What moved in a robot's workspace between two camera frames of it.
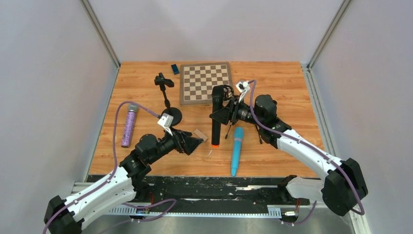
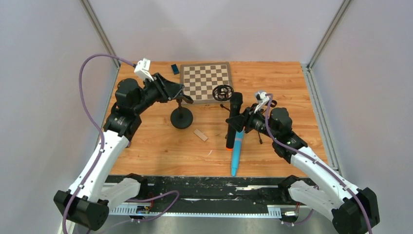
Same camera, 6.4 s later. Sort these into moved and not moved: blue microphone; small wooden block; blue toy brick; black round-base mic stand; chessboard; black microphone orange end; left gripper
Moved: black round-base mic stand; black microphone orange end; left gripper
Not moved: blue microphone; small wooden block; chessboard; blue toy brick
